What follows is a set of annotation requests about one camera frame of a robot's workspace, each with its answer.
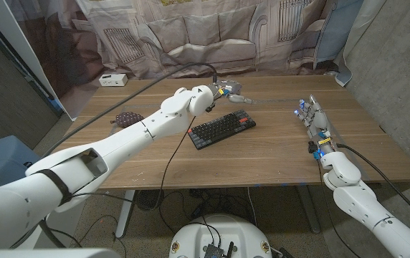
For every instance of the printed sofa room backdrop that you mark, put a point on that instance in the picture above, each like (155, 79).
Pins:
(205, 36)

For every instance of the black keyboard with orange keys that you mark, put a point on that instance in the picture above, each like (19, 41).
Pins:
(221, 129)

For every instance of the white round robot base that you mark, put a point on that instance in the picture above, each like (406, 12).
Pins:
(198, 236)

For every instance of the grey-blue storage bin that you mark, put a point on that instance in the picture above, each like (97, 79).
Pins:
(0, 157)

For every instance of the black round floor fan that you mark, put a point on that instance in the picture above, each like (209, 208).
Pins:
(150, 199)

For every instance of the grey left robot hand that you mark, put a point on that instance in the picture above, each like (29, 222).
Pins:
(232, 87)

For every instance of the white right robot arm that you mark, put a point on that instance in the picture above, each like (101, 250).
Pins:
(359, 200)

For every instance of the white leaning board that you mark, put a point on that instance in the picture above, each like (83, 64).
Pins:
(22, 46)

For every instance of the black electronics module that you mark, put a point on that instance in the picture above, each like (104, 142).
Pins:
(214, 251)

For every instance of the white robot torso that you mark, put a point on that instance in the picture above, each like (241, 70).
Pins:
(47, 253)

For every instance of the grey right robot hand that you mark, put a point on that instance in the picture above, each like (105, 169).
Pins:
(318, 120)

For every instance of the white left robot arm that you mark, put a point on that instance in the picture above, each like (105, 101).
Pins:
(119, 143)

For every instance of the purple toy grapes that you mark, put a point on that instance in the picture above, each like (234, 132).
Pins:
(128, 119)

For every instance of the white power strip box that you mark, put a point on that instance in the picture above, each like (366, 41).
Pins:
(113, 80)

